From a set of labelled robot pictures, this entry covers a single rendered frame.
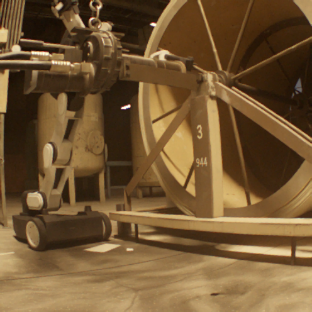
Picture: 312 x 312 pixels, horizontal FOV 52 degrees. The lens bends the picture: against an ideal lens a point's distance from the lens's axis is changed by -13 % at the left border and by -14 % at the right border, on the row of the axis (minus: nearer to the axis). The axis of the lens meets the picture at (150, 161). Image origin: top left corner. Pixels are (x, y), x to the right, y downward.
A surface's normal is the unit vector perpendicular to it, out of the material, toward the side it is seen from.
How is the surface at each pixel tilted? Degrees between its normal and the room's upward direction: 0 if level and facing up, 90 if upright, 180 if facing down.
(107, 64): 115
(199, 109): 90
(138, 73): 90
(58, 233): 90
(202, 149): 90
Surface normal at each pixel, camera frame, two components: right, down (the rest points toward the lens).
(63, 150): 0.73, 0.30
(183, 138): 0.55, -0.33
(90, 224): 0.77, -0.07
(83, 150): 0.59, -0.07
